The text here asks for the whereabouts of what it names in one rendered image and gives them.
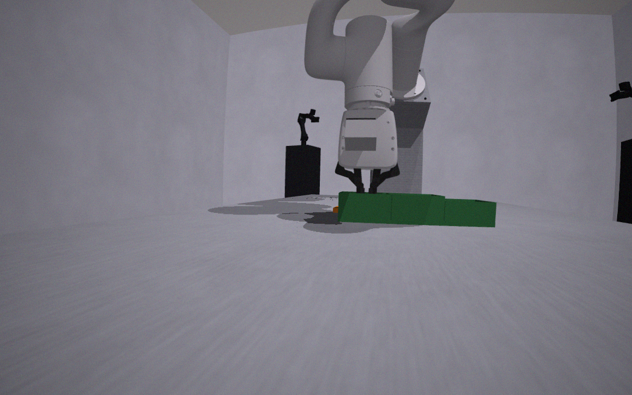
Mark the green bin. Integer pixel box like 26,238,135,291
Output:
337,191,496,227

